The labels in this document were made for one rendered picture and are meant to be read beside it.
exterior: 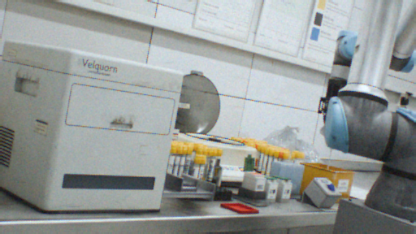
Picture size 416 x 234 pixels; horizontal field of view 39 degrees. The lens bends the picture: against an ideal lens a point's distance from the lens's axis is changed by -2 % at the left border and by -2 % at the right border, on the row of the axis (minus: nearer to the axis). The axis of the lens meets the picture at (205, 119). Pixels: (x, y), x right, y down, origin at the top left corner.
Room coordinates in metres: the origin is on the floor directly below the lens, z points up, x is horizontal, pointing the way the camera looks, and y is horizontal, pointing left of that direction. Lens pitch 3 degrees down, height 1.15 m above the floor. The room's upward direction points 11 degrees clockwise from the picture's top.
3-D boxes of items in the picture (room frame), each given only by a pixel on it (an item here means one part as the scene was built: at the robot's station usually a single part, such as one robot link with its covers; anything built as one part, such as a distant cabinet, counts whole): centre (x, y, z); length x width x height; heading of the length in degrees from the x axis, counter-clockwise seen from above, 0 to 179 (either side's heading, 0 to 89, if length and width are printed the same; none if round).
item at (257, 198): (1.57, -0.16, 0.89); 0.09 x 0.05 x 0.04; 46
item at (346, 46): (1.76, -0.40, 1.35); 0.11 x 0.11 x 0.08; 86
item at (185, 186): (1.32, 0.04, 0.92); 0.21 x 0.07 x 0.05; 135
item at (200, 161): (1.51, -0.02, 0.93); 0.17 x 0.09 x 0.11; 136
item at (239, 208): (1.43, -0.12, 0.88); 0.07 x 0.07 x 0.01; 45
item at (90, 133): (1.25, 0.24, 1.03); 0.31 x 0.27 x 0.30; 135
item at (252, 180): (1.57, -0.16, 0.92); 0.05 x 0.04 x 0.06; 46
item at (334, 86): (1.85, -0.39, 1.19); 0.09 x 0.08 x 0.12; 140
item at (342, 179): (1.87, -0.41, 0.93); 0.13 x 0.13 x 0.10; 50
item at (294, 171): (1.77, -0.27, 0.92); 0.10 x 0.07 x 0.10; 127
